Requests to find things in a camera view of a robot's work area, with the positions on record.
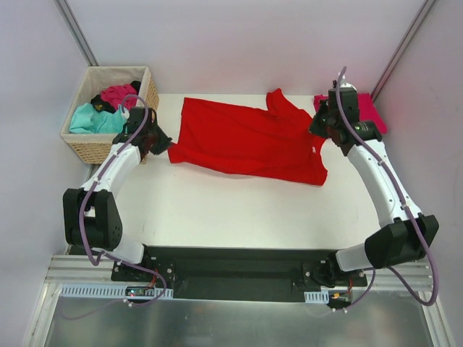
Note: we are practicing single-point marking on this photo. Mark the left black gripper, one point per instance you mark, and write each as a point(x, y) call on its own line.
point(158, 142)

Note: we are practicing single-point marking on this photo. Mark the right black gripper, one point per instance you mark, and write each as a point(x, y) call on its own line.
point(319, 123)

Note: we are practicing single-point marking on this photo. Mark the red t shirt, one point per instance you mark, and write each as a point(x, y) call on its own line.
point(274, 142)

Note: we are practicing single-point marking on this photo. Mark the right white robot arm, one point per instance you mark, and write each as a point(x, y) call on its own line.
point(404, 231)

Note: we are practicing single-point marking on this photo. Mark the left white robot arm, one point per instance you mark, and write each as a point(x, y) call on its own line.
point(91, 217)

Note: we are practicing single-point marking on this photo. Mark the folded magenta t shirt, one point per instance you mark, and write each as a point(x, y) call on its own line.
point(368, 112)

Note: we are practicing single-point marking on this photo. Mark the magenta t shirt in basket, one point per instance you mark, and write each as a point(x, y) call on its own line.
point(115, 94)

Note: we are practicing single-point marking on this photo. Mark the black t shirt in basket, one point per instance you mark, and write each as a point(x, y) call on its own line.
point(100, 105)

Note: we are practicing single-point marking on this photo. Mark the woven wicker basket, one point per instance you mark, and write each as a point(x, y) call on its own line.
point(93, 148)

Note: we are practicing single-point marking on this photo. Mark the teal t shirt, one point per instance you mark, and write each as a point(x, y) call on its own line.
point(87, 120)

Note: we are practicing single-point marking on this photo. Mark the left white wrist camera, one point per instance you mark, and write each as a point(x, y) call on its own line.
point(124, 113)

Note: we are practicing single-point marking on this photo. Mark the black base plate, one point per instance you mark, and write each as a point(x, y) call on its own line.
point(227, 274)

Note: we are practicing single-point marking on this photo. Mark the left grey cable duct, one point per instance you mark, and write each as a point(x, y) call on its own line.
point(95, 291)

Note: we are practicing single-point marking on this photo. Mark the grey cable duct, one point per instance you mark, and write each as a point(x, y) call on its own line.
point(95, 291)
point(317, 297)

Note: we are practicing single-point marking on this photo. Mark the right grey cable duct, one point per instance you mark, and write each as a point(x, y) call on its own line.
point(317, 297)

